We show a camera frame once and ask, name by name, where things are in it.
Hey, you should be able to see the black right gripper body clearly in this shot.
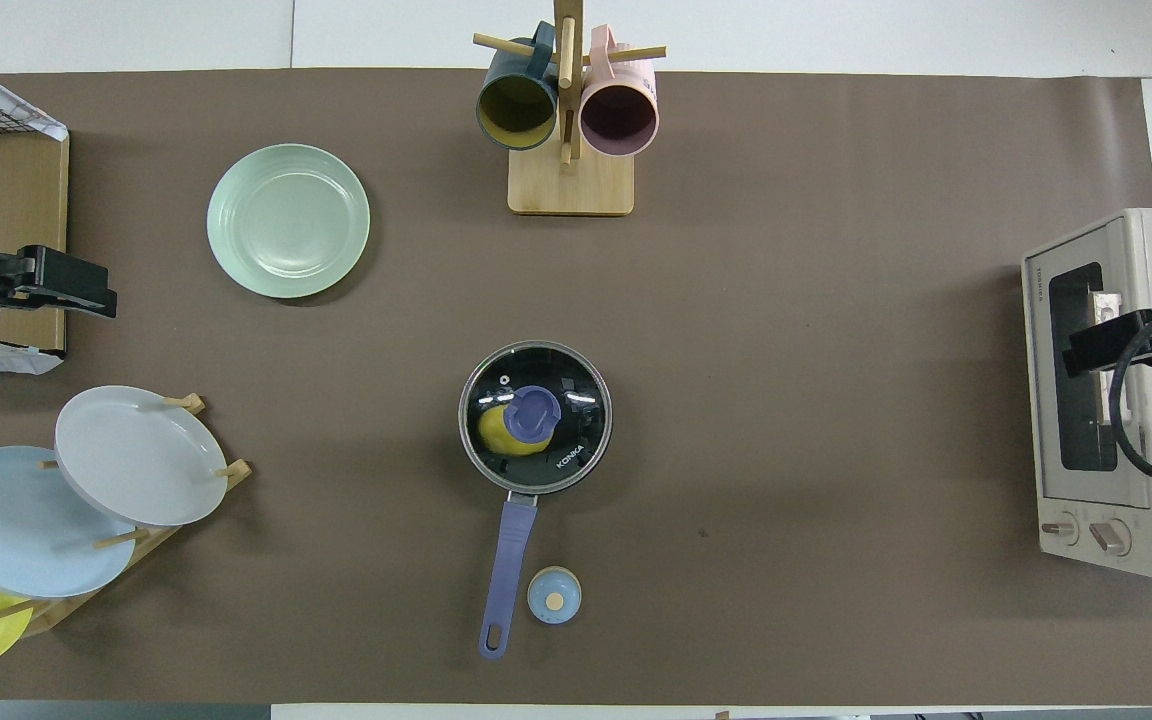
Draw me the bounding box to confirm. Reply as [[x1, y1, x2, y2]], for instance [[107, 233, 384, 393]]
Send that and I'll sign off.
[[1065, 298, 1152, 380]]

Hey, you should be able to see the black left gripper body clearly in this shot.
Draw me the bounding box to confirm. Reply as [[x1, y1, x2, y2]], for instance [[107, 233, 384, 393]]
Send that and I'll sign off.
[[0, 245, 120, 323]]

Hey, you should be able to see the yellow potato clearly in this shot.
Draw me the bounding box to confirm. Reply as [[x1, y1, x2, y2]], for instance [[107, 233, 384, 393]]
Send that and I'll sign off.
[[477, 400, 553, 458]]

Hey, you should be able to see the glass lid blue knob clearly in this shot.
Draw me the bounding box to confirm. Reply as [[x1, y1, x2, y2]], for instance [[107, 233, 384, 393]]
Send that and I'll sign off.
[[458, 341, 614, 495]]

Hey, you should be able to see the grey plate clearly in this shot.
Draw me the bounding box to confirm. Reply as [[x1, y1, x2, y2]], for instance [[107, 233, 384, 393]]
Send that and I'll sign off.
[[54, 385, 230, 528]]

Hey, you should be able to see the light green plate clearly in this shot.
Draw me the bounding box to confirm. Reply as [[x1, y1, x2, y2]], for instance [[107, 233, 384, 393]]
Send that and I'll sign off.
[[206, 143, 372, 300]]

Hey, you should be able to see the wooden plate rack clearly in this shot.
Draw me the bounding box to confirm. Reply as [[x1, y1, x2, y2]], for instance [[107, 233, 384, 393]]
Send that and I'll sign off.
[[0, 392, 254, 641]]

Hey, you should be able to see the light blue plate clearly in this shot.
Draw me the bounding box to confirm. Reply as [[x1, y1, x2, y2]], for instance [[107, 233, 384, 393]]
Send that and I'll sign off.
[[0, 445, 138, 600]]

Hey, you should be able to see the white patterned cloth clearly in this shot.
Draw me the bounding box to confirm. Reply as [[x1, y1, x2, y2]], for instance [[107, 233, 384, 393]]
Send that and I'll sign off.
[[0, 328, 66, 377], [0, 50, 70, 142]]

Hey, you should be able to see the light wooden board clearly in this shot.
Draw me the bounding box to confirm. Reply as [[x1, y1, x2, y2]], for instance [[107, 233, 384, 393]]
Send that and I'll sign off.
[[0, 132, 71, 356]]

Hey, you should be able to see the beige toaster oven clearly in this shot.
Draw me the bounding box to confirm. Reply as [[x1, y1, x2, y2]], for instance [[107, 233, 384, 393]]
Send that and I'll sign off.
[[1021, 207, 1152, 581]]

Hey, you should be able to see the brown table mat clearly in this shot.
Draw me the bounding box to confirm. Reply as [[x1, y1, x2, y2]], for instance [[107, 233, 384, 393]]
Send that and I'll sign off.
[[0, 68, 1152, 706]]

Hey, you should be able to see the dark teal mug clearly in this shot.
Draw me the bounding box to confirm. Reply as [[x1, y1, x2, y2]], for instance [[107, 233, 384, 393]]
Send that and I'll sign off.
[[476, 22, 563, 152]]

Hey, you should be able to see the wooden mug rack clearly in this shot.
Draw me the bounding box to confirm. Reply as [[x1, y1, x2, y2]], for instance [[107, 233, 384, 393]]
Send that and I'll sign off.
[[473, 0, 668, 217]]

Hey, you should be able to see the pink ribbed mug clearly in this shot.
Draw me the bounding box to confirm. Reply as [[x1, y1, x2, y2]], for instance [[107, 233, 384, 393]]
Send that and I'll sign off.
[[579, 25, 660, 158]]

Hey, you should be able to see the small blue round cap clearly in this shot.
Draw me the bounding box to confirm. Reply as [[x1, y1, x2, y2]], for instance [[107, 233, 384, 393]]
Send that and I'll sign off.
[[527, 566, 583, 626]]

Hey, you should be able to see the black wire basket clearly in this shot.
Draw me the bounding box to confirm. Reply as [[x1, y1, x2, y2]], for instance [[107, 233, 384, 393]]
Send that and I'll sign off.
[[0, 82, 49, 138]]

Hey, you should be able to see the black pot purple handle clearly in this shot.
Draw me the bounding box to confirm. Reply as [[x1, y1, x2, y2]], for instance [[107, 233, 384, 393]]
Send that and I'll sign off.
[[458, 341, 615, 661]]

